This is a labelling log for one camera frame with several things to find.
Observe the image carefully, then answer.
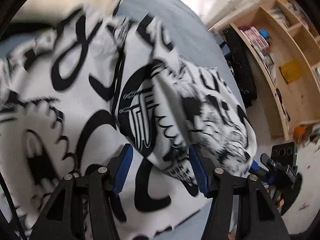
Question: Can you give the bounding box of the black clothes pile by shelf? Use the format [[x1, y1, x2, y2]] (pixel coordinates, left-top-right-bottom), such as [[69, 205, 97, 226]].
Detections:
[[223, 28, 258, 108]]

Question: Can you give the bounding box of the wooden bookshelf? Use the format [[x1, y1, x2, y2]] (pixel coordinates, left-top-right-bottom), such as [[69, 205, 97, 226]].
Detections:
[[211, 0, 319, 141]]

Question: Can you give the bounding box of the black white graffiti hoodie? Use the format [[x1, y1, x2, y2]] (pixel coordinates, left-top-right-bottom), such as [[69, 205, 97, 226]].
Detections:
[[1, 6, 257, 239]]

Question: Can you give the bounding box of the blue fleece bed blanket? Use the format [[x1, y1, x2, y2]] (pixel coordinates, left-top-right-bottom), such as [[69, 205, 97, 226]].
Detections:
[[0, 0, 249, 240]]

